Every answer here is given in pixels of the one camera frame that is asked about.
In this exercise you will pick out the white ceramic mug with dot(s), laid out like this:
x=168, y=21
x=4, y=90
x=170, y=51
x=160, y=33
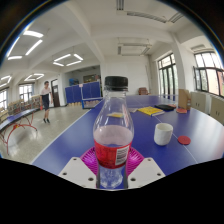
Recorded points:
x=163, y=134

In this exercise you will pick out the dark wooden door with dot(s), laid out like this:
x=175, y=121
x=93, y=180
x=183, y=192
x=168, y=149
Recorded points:
x=55, y=93

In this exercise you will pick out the yellow book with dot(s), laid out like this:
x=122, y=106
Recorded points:
x=150, y=111

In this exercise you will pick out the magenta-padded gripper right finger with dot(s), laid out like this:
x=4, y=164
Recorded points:
x=146, y=170

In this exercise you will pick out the low court barrier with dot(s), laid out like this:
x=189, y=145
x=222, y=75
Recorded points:
x=90, y=102

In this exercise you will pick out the blue red-legged ping-pong table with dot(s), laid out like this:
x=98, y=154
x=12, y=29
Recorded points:
x=16, y=117

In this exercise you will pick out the clear red-labelled water bottle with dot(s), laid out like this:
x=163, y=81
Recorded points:
x=113, y=140

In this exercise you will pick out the beige double-door cabinet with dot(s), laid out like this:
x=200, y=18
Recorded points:
x=217, y=110
x=198, y=101

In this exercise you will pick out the ceiling air conditioner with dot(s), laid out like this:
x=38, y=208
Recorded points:
x=133, y=49

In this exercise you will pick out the brown cardboard box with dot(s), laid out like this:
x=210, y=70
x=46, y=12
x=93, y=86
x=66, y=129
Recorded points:
x=184, y=99

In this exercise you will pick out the tall black-framed window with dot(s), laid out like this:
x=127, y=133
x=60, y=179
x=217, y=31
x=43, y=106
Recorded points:
x=167, y=76

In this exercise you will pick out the person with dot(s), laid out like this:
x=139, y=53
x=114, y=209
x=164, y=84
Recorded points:
x=45, y=100

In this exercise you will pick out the black paddle case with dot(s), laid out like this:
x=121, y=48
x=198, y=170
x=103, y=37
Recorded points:
x=164, y=107

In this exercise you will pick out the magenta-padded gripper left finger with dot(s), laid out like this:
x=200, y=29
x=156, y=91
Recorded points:
x=78, y=171

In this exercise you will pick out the brown armchair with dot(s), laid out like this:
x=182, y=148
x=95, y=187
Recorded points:
x=143, y=91

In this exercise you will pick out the book shelf unit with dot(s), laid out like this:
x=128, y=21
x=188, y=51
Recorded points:
x=23, y=105

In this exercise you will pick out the large black-framed window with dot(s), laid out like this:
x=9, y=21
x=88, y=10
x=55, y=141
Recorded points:
x=210, y=73

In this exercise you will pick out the flat round red coaster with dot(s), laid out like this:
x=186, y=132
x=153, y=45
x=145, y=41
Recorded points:
x=184, y=140

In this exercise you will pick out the grey notebook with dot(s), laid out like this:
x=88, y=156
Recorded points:
x=133, y=109

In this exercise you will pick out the blue partition boards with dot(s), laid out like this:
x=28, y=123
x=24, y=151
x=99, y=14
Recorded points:
x=76, y=93

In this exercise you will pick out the ceiling lights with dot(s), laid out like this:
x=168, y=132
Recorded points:
x=68, y=60

